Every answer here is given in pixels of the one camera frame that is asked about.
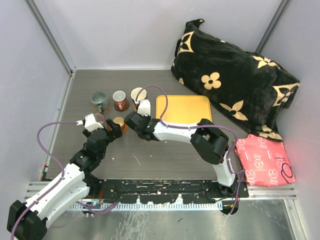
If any small orange cup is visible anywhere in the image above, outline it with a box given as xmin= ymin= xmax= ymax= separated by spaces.
xmin=113 ymin=116 xmax=125 ymax=127

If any light woven coaster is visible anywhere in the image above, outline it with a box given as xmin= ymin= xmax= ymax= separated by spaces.
xmin=132 ymin=103 xmax=138 ymax=111

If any purple transparent cup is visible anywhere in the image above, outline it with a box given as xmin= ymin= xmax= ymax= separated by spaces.
xmin=94 ymin=113 xmax=109 ymax=129

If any black cup cream inside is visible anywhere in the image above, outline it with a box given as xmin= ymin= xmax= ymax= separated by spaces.
xmin=130 ymin=87 xmax=147 ymax=106

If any pink mug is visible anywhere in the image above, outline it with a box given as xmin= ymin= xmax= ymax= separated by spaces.
xmin=112 ymin=90 xmax=127 ymax=102

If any grey mug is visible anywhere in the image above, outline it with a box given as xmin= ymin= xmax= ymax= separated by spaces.
xmin=90 ymin=91 xmax=111 ymax=111

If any orange wooden coaster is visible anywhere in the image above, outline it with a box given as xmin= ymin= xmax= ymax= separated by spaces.
xmin=120 ymin=120 xmax=129 ymax=133

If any dark brown wooden coaster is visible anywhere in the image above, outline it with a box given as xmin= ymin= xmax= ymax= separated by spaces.
xmin=113 ymin=99 xmax=130 ymax=112

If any orange cork coaster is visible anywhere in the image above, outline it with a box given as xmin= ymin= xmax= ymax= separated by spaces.
xmin=92 ymin=103 xmax=112 ymax=114

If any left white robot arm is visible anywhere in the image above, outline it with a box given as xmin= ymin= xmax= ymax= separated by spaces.
xmin=7 ymin=113 xmax=123 ymax=240

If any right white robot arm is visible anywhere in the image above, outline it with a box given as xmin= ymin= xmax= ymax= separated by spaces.
xmin=124 ymin=100 xmax=238 ymax=197

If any yellow tray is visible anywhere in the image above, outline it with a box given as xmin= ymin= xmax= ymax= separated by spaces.
xmin=162 ymin=95 xmax=213 ymax=124

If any black floral pillow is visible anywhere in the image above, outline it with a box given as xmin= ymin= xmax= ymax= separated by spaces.
xmin=171 ymin=19 xmax=300 ymax=142

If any red patterned bag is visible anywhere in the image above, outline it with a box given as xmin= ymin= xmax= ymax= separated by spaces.
xmin=235 ymin=134 xmax=296 ymax=187

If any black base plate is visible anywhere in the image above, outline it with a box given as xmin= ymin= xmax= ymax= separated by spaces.
xmin=83 ymin=179 xmax=236 ymax=204

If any white cable duct rail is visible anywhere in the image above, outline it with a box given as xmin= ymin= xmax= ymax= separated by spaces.
xmin=64 ymin=201 xmax=223 ymax=211

